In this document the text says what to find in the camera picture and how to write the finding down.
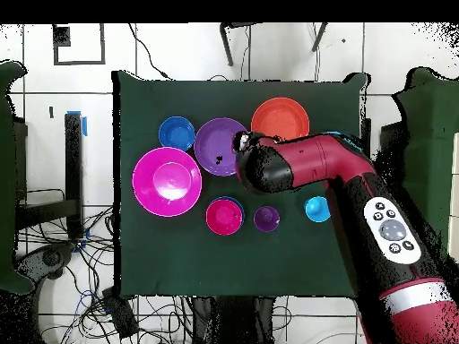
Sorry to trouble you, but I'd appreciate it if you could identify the black bench frame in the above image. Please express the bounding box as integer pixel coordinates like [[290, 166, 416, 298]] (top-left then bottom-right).
[[359, 117, 409, 173], [13, 112, 86, 240]]

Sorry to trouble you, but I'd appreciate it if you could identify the wide purple bowl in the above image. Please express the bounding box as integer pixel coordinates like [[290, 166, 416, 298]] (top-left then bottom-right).
[[194, 116, 249, 177]]

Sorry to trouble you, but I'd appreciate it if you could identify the black round machine base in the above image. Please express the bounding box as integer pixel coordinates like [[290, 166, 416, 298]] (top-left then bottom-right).
[[15, 243, 77, 281]]

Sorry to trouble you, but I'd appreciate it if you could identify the thin black floor cable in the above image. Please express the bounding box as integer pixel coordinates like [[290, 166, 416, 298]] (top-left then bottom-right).
[[127, 22, 174, 81]]

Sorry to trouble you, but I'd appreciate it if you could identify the black power strip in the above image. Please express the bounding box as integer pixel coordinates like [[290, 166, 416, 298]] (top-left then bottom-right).
[[100, 286, 140, 340]]

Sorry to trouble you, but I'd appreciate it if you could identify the red small bowl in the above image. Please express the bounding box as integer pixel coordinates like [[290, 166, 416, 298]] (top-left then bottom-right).
[[204, 197, 245, 237]]

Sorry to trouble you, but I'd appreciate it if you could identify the light blue small bowl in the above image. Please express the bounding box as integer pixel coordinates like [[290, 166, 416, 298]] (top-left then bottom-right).
[[325, 130, 365, 151]]

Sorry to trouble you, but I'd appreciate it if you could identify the blue straight-sided bowl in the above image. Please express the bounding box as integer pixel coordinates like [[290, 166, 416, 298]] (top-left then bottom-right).
[[209, 195, 247, 228]]

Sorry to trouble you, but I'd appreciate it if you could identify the tangle of floor cables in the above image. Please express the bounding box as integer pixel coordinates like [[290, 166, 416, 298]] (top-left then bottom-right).
[[16, 187, 196, 344]]

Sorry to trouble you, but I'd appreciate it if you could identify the dark green tablecloth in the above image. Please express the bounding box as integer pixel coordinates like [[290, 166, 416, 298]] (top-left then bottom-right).
[[112, 70, 369, 300]]

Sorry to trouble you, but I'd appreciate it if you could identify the green-clothed side table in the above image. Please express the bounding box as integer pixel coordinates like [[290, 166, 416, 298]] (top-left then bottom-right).
[[389, 67, 459, 259], [0, 60, 35, 295]]

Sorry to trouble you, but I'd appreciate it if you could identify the wide orange bowl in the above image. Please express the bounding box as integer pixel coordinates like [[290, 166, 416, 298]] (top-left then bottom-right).
[[250, 97, 310, 142]]

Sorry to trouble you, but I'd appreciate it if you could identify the purple plastic cup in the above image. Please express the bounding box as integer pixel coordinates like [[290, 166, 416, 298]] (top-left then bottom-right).
[[253, 205, 281, 233]]

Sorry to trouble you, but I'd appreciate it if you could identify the large pink bowl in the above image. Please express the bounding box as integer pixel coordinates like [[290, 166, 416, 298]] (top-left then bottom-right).
[[131, 146, 204, 219]]

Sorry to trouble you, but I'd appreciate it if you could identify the dark blue small bowl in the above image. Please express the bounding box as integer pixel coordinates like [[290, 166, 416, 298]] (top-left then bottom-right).
[[158, 115, 197, 152]]

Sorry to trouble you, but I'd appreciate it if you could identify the black camera stand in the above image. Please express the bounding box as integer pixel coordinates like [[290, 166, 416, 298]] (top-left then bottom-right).
[[219, 21, 330, 68]]

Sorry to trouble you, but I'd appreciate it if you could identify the light blue plastic cup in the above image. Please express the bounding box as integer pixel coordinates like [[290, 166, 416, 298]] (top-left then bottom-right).
[[303, 195, 332, 224]]

